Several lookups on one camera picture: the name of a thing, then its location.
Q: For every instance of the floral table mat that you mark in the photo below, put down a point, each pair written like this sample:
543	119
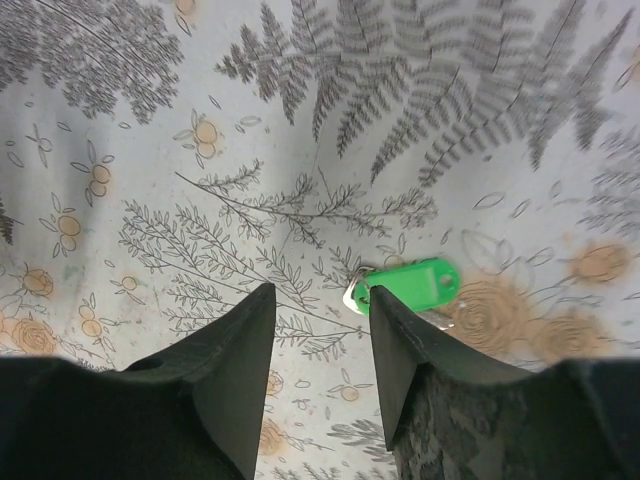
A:
161	159

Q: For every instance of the green key tag with key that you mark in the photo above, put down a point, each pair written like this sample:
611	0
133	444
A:
422	287

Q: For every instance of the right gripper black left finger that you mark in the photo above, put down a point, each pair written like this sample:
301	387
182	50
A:
193	410

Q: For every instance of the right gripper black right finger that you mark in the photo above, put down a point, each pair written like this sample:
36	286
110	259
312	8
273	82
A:
450	412

